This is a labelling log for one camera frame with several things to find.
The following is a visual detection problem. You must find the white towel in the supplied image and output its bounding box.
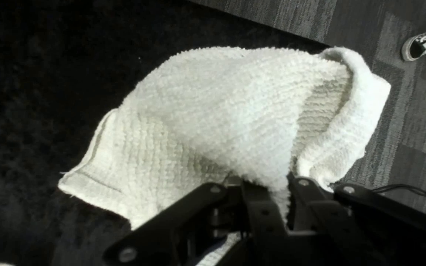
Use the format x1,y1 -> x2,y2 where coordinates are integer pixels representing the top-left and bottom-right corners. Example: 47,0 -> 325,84
56,44 -> 392,266

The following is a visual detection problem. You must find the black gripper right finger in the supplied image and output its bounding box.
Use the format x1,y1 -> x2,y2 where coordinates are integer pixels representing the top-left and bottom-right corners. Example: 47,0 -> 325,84
285,171 -> 426,266

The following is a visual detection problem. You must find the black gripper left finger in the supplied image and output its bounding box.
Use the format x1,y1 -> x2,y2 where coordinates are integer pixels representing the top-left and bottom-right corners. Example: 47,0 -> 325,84
100,180 -> 278,266

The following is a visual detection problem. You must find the white black sneaker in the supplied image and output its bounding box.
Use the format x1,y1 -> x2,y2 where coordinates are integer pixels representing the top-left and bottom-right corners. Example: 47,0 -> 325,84
401,25 -> 426,64

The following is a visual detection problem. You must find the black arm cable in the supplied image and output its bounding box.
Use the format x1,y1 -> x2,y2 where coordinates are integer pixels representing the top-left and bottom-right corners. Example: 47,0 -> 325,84
370,183 -> 426,213

